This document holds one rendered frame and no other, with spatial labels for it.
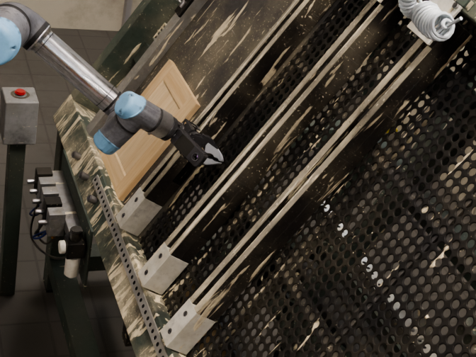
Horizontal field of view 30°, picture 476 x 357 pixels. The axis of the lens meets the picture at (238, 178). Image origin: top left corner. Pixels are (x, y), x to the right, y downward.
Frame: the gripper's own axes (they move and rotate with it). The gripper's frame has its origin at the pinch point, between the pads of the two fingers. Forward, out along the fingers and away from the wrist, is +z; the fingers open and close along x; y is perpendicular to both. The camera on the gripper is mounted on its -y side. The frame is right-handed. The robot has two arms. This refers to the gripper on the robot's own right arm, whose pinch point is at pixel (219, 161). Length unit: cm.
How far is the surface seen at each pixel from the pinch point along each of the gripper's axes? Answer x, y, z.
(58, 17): 86, 361, 82
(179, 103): 2.2, 37.8, 0.4
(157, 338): 40, -35, -3
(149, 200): 24.9, 10.1, -3.0
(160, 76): 4, 58, 0
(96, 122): 33, 69, -1
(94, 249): 93, 94, 48
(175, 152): 9.2, 14.0, -4.4
